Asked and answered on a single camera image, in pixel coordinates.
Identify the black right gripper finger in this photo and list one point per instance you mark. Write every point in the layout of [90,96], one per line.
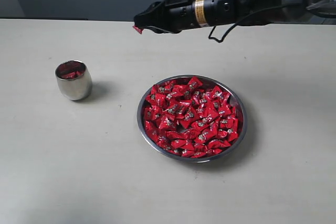
[152,18]

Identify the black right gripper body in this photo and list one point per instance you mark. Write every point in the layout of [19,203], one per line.
[175,16]

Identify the red candy carried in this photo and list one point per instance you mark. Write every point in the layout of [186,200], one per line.
[139,30]

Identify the red candy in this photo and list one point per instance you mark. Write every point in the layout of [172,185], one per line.
[70,70]

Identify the stainless steel plate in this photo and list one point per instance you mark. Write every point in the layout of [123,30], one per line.
[192,126]

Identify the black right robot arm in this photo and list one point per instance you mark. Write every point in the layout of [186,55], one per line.
[213,13]

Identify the stainless steel cup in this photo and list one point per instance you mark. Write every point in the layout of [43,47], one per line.
[78,88]

